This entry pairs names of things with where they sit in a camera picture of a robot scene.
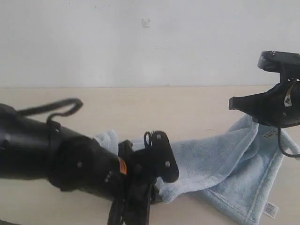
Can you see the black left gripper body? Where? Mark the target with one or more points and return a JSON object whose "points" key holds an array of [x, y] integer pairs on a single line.
{"points": [[135, 194]]}

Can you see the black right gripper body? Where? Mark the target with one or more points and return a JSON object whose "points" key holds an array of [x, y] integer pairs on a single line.
{"points": [[283, 104]]}

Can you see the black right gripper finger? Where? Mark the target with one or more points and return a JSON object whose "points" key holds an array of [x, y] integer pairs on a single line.
{"points": [[249, 104], [261, 118]]}

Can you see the light blue fleece towel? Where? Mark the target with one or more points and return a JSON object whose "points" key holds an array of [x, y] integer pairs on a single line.
{"points": [[233, 171]]}

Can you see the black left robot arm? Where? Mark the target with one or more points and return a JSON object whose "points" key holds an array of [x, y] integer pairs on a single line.
{"points": [[34, 146]]}

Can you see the white printed clothing label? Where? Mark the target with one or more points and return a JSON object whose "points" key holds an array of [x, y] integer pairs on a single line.
{"points": [[270, 210]]}

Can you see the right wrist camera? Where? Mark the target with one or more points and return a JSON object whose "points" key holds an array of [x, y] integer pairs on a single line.
{"points": [[276, 61]]}

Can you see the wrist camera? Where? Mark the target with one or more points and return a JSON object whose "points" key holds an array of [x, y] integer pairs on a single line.
{"points": [[156, 158], [276, 61]]}

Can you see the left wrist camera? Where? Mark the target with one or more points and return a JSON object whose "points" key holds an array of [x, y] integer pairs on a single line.
{"points": [[156, 158]]}

